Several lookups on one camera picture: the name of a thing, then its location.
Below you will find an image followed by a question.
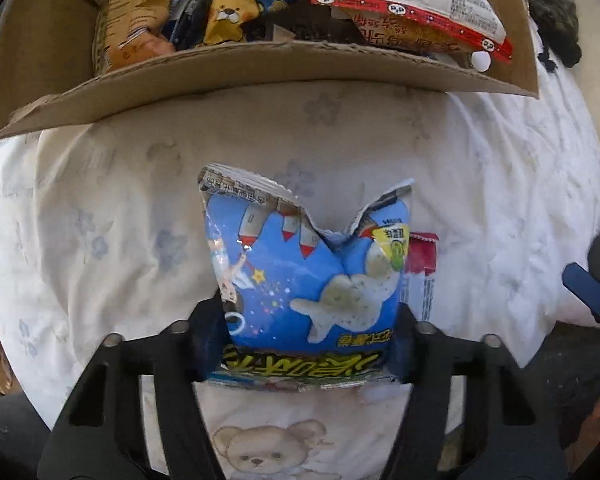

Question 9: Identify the dark grey floor mat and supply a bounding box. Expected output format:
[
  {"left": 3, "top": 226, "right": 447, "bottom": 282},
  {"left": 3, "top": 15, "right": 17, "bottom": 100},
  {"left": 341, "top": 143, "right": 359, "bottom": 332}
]
[{"left": 0, "top": 320, "right": 600, "bottom": 480}]

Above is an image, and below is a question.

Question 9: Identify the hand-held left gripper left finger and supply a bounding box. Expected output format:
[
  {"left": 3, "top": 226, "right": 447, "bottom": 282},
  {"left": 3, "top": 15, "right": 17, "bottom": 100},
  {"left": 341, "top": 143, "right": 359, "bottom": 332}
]
[{"left": 37, "top": 297, "right": 231, "bottom": 480}]

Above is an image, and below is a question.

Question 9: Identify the white floral blanket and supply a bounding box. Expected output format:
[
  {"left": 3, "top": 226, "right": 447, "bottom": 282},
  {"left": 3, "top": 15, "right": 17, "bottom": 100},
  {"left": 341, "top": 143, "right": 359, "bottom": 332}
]
[{"left": 0, "top": 82, "right": 600, "bottom": 480}]

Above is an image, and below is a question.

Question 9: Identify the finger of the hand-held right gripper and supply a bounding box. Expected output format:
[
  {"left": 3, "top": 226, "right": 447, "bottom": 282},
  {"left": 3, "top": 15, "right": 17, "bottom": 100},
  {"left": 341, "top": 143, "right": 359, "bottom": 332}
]
[{"left": 562, "top": 262, "right": 600, "bottom": 330}]

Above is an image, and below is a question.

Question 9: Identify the person's foot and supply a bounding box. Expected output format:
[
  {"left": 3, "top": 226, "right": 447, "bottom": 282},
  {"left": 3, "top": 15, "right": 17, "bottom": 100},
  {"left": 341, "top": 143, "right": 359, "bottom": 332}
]
[{"left": 562, "top": 385, "right": 600, "bottom": 471}]

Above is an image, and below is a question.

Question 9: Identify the orange snack packet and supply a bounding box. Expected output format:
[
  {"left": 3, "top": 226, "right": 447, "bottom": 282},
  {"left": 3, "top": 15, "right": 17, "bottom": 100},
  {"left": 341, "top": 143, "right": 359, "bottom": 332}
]
[{"left": 92, "top": 0, "right": 181, "bottom": 73}]

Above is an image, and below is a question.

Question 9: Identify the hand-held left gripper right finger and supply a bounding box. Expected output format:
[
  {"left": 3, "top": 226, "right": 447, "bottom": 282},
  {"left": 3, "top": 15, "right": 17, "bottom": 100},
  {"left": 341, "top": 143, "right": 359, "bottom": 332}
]
[{"left": 380, "top": 302, "right": 566, "bottom": 480}]

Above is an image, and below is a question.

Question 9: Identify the dark green knitted cloth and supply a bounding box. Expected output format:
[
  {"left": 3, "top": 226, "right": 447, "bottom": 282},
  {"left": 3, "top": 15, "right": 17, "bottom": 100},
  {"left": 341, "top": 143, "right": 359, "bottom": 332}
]
[{"left": 512, "top": 0, "right": 583, "bottom": 73}]

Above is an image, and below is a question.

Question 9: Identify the brown cardboard box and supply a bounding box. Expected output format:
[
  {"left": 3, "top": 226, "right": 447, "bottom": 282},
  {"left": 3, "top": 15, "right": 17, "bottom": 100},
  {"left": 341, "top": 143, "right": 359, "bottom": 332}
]
[{"left": 0, "top": 0, "right": 540, "bottom": 142}]

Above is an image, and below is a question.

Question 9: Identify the red and white snack bar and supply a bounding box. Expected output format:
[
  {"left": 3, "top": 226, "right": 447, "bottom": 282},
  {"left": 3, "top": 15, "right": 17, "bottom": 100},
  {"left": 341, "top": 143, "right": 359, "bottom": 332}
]
[{"left": 407, "top": 232, "right": 440, "bottom": 323}]

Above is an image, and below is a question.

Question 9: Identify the blue bear print snack bag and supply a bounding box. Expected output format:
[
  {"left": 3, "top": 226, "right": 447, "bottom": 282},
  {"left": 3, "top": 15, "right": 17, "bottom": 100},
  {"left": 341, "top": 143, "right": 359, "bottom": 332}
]
[{"left": 170, "top": 0, "right": 341, "bottom": 50}]

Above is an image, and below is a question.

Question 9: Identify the blue puffed snack bag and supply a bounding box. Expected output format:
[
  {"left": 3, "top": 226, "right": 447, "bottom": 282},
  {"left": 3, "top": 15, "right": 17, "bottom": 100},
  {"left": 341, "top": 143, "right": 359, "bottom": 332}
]
[{"left": 197, "top": 162, "right": 413, "bottom": 392}]

